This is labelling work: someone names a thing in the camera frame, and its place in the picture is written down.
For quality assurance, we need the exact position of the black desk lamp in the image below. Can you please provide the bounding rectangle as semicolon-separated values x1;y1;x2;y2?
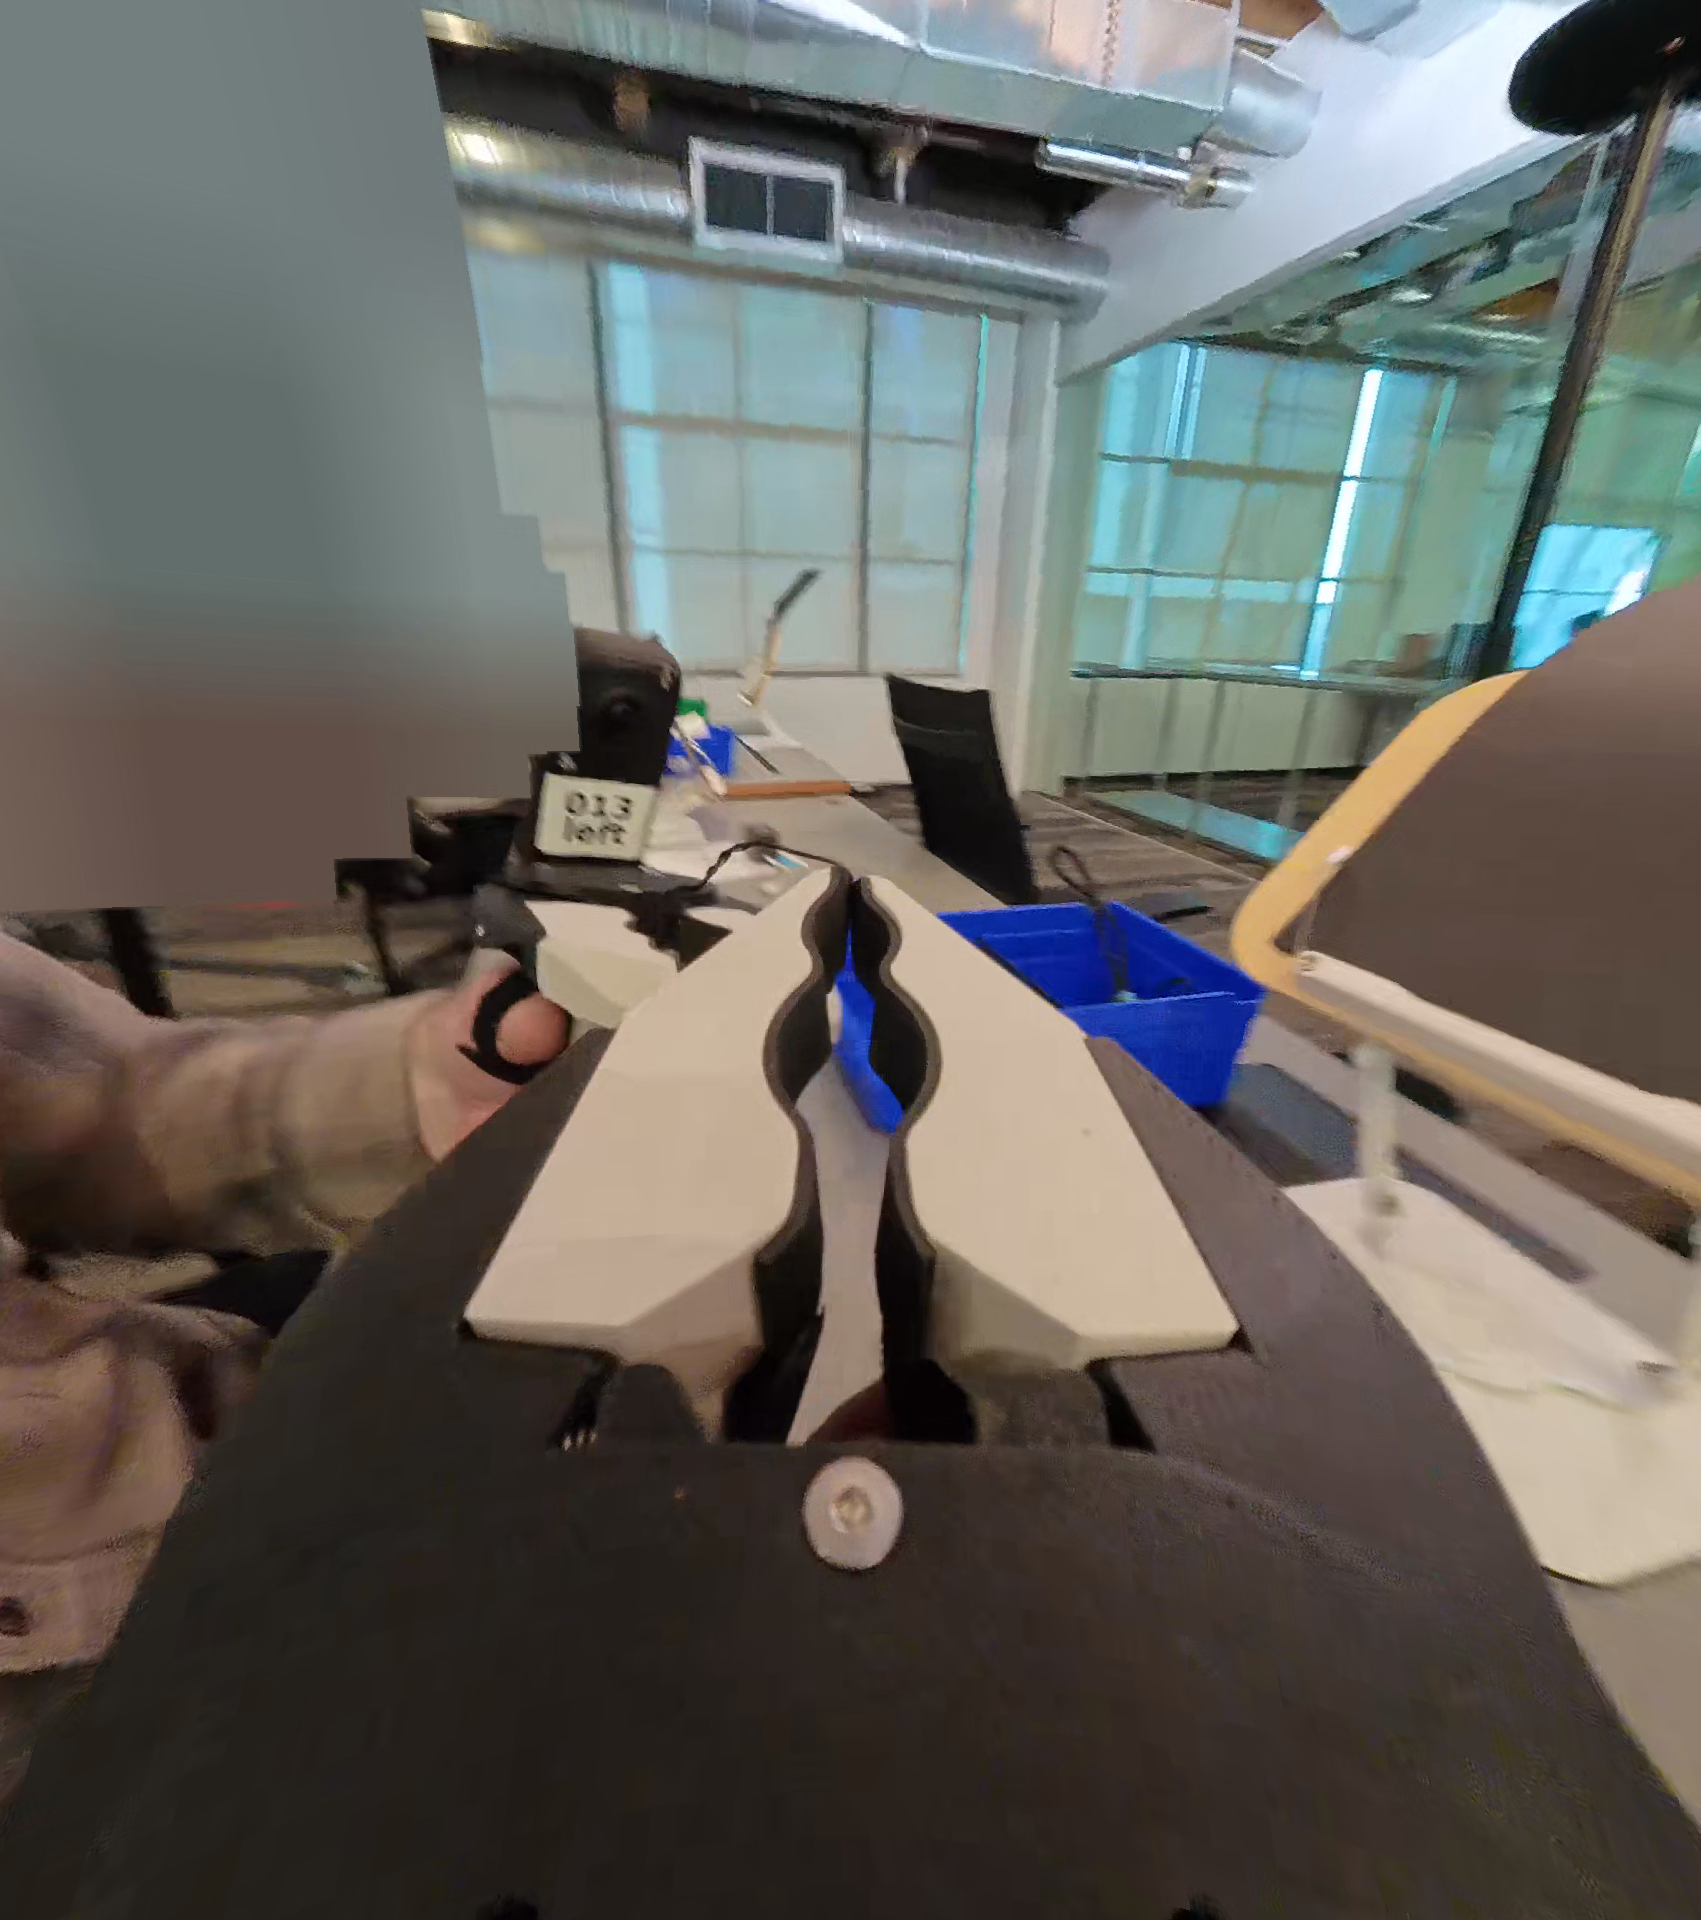
744;573;821;706

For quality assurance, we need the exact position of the silver ceiling duct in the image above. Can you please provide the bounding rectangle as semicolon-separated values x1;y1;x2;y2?
444;123;1117;318
429;0;1316;152

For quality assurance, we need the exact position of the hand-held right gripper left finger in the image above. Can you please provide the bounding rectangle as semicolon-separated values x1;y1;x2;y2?
461;873;836;1373

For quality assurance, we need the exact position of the person's left forearm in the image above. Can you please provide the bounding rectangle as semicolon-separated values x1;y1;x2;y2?
0;978;446;1264

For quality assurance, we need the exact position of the white ceiling vent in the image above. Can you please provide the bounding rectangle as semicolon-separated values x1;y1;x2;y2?
687;136;845;256

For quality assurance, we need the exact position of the person's plaid shirt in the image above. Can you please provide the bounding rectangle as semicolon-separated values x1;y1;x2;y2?
0;916;446;1861

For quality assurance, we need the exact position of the person's left hand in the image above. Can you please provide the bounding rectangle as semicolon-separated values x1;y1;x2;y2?
407;968;628;1166

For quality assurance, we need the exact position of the black floor lamp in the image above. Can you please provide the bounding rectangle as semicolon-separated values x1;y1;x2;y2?
1475;0;1701;676

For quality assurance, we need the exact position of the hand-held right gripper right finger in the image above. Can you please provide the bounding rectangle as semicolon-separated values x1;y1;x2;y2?
858;878;1243;1373

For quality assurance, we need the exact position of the black high-back chair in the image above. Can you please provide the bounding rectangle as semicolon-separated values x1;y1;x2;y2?
887;676;1041;908

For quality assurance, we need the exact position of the black braided hdmi cable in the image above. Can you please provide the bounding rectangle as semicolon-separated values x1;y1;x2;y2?
1049;849;1146;1006

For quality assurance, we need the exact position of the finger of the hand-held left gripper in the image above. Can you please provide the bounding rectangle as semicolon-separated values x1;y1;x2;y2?
528;895;697;1029

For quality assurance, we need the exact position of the black wood-edged board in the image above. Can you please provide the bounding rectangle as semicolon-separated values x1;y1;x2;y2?
1231;541;1701;1159

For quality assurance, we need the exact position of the blue plastic bin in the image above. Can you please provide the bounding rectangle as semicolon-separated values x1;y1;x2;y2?
845;902;1270;1136

